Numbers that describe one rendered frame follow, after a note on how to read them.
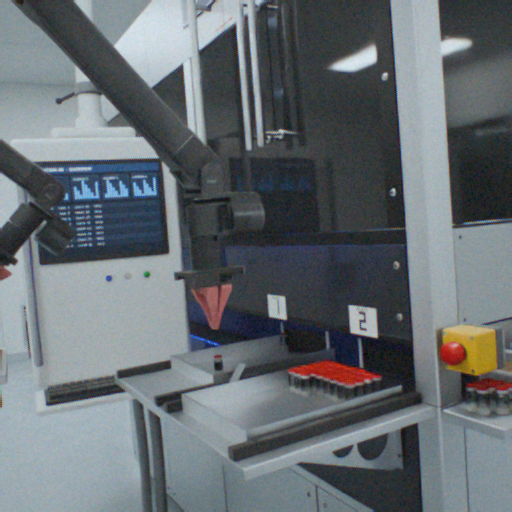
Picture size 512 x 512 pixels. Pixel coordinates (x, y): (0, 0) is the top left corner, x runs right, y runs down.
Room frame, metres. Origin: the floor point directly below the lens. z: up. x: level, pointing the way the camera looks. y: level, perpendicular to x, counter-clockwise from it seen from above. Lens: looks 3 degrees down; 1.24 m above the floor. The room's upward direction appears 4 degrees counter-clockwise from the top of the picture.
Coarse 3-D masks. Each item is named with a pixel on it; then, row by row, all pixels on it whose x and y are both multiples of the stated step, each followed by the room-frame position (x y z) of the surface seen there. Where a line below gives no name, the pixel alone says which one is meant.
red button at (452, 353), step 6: (450, 342) 0.92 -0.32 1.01; (456, 342) 0.91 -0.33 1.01; (444, 348) 0.91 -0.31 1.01; (450, 348) 0.90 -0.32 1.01; (456, 348) 0.90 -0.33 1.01; (444, 354) 0.91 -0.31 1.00; (450, 354) 0.90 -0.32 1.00; (456, 354) 0.90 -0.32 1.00; (462, 354) 0.90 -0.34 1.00; (444, 360) 0.92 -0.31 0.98; (450, 360) 0.90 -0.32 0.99; (456, 360) 0.90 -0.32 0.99; (462, 360) 0.90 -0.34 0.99
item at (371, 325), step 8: (352, 312) 1.17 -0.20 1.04; (368, 312) 1.13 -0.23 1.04; (376, 312) 1.11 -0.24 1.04; (352, 320) 1.17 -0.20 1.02; (368, 320) 1.13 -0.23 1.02; (376, 320) 1.11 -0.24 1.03; (352, 328) 1.18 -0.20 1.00; (368, 328) 1.13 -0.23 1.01; (376, 328) 1.11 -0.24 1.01; (376, 336) 1.11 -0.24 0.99
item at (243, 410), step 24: (240, 384) 1.14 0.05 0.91; (264, 384) 1.17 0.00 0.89; (288, 384) 1.19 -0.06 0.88; (192, 408) 1.03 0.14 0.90; (216, 408) 1.07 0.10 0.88; (240, 408) 1.06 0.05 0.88; (264, 408) 1.05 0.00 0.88; (288, 408) 1.04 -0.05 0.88; (312, 408) 1.03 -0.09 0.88; (336, 408) 0.94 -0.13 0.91; (216, 432) 0.95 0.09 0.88; (240, 432) 0.87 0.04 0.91; (264, 432) 0.87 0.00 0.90
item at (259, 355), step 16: (272, 336) 1.58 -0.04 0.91; (192, 352) 1.45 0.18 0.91; (208, 352) 1.48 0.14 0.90; (224, 352) 1.50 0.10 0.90; (240, 352) 1.52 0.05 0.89; (256, 352) 1.53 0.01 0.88; (272, 352) 1.52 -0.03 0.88; (288, 352) 1.50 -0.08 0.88; (304, 352) 1.48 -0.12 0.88; (320, 352) 1.35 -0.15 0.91; (176, 368) 1.39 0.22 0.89; (192, 368) 1.30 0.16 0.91; (208, 368) 1.39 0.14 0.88; (224, 368) 1.38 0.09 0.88; (256, 368) 1.26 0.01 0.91; (272, 368) 1.28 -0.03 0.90
